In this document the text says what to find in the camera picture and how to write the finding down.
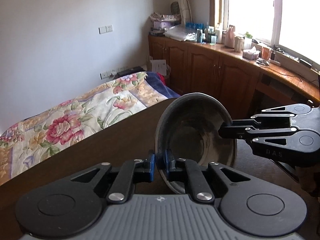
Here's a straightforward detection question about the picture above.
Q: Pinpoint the blue bottles group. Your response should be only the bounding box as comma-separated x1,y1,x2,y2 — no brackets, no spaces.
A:
185,22,204,30

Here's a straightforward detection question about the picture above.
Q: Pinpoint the pink bottle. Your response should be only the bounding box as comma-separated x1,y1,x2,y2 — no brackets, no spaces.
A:
224,25,235,49

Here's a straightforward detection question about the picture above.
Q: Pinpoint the small steel bowl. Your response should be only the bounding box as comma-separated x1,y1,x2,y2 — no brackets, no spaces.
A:
155,93,237,179

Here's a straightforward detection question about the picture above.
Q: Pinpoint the window with wooden frame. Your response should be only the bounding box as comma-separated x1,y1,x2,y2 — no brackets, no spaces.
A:
211,0,319,64

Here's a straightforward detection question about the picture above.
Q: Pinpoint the patterned beige curtain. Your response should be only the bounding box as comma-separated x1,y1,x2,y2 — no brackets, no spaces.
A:
178,0,193,25

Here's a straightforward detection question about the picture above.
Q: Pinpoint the white cardboard box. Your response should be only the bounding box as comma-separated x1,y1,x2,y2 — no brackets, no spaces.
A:
150,60,167,76

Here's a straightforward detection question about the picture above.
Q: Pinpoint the white wall socket strip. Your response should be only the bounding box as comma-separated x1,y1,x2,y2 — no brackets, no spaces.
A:
100,66,128,80

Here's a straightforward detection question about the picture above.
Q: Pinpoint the wooden low cabinet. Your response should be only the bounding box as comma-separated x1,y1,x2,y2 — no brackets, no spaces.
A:
148,36,319,119

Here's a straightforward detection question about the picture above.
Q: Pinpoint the white wall switch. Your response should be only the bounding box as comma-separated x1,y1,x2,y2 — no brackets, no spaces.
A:
99,25,113,34

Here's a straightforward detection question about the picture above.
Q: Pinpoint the stack of boxes and papers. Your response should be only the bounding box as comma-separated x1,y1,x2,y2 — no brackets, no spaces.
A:
149,12,181,36

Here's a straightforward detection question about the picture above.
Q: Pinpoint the floral bed quilt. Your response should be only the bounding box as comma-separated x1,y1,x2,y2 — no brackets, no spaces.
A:
1,72,179,184

